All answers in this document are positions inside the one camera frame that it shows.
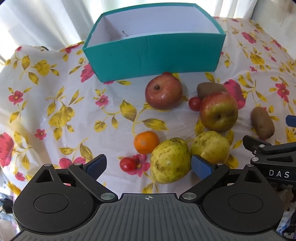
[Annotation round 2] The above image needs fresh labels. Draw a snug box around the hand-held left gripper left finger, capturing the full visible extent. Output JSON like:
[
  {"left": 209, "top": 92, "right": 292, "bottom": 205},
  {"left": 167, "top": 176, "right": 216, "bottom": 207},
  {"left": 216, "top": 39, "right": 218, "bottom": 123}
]
[{"left": 35, "top": 154, "right": 118, "bottom": 202}]

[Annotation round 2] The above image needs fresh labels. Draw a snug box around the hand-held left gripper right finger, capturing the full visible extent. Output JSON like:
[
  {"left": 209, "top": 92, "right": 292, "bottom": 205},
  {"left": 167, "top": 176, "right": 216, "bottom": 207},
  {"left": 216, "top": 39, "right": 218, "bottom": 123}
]
[{"left": 179, "top": 154, "right": 267, "bottom": 202}]

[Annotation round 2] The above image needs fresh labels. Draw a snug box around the large yellow-green pear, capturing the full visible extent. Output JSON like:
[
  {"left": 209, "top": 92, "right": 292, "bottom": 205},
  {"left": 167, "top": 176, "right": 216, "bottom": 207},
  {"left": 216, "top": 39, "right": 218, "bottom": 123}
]
[{"left": 150, "top": 137, "right": 192, "bottom": 184}]

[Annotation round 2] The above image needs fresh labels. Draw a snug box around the teal cardboard box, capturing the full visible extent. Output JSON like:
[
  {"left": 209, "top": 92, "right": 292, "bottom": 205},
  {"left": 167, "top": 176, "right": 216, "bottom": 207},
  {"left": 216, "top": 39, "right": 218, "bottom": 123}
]
[{"left": 83, "top": 3, "right": 226, "bottom": 83}]

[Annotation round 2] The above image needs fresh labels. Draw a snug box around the brown kiwi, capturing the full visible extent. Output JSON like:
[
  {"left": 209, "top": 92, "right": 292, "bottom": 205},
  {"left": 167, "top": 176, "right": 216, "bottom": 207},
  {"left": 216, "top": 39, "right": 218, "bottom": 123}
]
[
  {"left": 251, "top": 106, "right": 275, "bottom": 140},
  {"left": 197, "top": 82, "right": 228, "bottom": 101}
]

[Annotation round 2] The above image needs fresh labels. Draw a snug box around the small yellow-green pear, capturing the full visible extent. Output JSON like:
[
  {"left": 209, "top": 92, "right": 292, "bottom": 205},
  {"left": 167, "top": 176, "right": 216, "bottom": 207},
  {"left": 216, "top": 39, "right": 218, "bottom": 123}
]
[{"left": 191, "top": 131, "right": 230, "bottom": 165}]

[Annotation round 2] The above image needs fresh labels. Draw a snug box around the red cherry tomato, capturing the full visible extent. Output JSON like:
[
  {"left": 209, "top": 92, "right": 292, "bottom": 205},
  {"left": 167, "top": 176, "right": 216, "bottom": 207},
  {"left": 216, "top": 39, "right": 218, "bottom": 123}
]
[
  {"left": 188, "top": 97, "right": 201, "bottom": 111},
  {"left": 119, "top": 157, "right": 137, "bottom": 172}
]

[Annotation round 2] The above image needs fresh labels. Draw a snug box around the red and green apple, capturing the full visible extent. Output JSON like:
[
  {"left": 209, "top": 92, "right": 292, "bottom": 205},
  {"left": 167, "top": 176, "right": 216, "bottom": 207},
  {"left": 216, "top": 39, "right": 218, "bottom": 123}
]
[{"left": 199, "top": 92, "right": 239, "bottom": 133}]

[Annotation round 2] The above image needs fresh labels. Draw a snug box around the orange tangerine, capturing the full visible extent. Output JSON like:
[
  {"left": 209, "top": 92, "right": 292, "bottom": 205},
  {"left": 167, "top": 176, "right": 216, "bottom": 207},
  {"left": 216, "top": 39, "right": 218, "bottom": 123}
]
[{"left": 134, "top": 131, "right": 160, "bottom": 155}]

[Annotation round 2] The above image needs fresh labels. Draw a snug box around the floral white tablecloth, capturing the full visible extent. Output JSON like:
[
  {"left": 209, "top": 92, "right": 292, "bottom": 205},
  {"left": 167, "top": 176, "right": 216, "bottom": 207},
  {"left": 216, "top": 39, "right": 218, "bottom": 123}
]
[{"left": 0, "top": 16, "right": 296, "bottom": 197}]

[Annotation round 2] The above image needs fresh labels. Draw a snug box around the dark red apple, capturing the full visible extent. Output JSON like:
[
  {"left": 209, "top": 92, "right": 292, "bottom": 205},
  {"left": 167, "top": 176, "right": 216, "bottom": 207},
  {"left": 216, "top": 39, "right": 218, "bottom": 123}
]
[{"left": 145, "top": 74, "right": 184, "bottom": 110}]

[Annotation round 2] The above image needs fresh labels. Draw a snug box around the white curtain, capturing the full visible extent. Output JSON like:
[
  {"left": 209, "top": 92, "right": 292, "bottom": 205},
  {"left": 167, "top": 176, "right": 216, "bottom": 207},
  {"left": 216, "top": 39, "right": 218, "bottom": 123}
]
[{"left": 0, "top": 0, "right": 109, "bottom": 70}]

